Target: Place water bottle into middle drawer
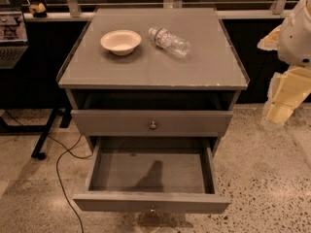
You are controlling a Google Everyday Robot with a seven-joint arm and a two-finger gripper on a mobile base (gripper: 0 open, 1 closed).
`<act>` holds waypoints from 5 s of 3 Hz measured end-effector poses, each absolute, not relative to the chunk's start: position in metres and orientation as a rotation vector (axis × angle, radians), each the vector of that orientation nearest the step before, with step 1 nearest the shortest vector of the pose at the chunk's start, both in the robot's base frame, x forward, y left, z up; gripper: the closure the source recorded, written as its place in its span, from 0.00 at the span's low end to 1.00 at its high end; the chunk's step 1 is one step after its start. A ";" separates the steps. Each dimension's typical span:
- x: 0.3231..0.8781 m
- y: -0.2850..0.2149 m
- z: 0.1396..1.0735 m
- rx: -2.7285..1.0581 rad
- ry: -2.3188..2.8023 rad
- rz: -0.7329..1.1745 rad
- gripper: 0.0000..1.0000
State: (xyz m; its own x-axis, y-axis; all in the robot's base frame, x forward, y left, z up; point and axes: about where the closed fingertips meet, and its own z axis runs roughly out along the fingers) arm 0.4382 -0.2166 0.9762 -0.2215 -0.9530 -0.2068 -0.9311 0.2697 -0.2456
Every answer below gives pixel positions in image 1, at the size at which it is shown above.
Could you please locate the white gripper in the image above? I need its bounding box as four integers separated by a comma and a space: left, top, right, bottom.
257, 26, 311, 131

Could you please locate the clear plastic water bottle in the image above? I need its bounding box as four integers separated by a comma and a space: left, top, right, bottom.
149, 27, 190, 58

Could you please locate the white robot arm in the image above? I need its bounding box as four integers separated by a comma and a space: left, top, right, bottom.
258, 0, 311, 130

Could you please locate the round top drawer knob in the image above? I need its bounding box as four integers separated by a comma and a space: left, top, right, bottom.
149, 121, 157, 130

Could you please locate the grey drawer cabinet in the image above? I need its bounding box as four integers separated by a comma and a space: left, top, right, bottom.
55, 6, 251, 157

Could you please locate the grey open middle drawer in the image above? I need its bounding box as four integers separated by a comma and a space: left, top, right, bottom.
73, 137, 230, 214

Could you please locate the grey top drawer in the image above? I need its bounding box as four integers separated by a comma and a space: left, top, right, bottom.
71, 110, 232, 137

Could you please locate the white paper bowl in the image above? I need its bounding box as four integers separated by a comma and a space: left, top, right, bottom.
100, 30, 141, 56

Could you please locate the metal window railing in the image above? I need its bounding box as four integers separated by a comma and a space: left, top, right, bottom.
18, 0, 311, 21

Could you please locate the yellow black small object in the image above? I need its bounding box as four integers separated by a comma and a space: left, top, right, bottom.
28, 1, 47, 17

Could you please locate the open laptop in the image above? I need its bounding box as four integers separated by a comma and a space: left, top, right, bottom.
0, 8, 29, 69

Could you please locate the black floor cable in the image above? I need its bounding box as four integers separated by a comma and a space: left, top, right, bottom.
3, 109, 94, 233

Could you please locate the black desk frame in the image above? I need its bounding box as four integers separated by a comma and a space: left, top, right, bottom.
0, 105, 74, 161

